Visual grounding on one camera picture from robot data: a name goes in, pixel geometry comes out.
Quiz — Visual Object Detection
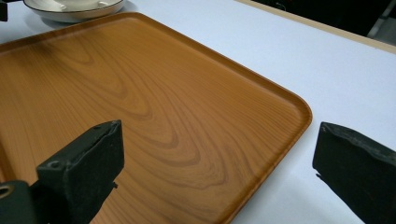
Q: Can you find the left hand-held gripper finger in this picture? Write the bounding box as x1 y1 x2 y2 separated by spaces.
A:
0 0 9 22

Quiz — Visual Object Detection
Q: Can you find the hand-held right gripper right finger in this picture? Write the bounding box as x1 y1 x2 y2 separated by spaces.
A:
312 121 396 224

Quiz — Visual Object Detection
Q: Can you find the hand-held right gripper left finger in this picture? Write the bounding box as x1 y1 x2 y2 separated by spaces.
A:
35 119 125 224

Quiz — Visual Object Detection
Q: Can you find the white plate with dark rim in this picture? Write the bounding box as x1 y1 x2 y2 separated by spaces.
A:
22 0 126 24

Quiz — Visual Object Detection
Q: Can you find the wooden tray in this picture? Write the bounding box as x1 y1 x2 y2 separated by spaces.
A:
0 11 314 224

